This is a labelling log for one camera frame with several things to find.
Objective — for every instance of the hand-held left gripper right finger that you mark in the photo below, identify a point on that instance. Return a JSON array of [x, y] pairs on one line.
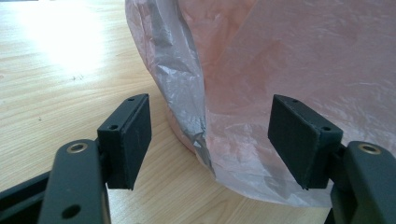
[[299, 146]]

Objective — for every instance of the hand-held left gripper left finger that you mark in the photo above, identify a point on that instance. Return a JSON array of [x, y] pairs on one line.
[[127, 146]]

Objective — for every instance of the pink plastic bag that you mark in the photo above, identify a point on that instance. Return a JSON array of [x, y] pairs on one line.
[[280, 62]]

